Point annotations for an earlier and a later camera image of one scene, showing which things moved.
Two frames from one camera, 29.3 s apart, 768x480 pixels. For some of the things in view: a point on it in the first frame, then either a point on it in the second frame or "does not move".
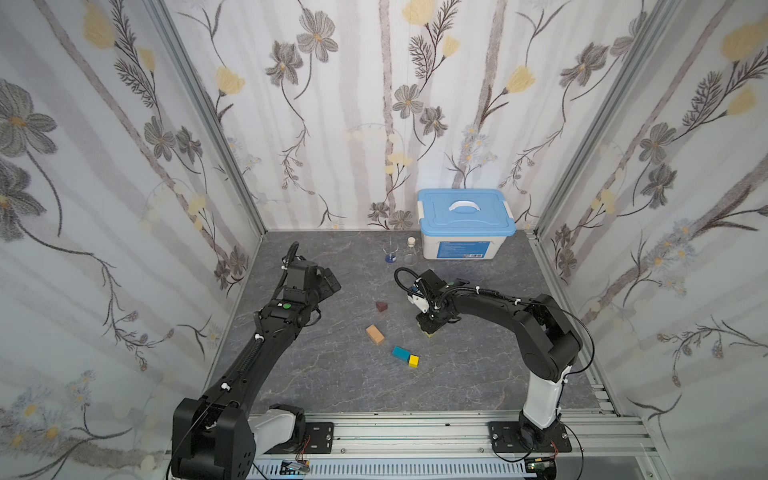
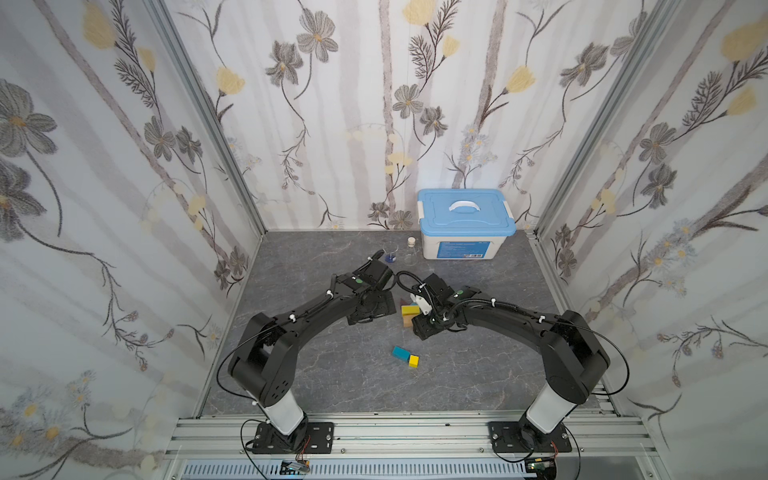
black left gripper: (326, 291) -> (385, 309)
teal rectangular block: (401, 354) does not move
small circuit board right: (544, 467) does not move
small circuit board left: (294, 468) does not move
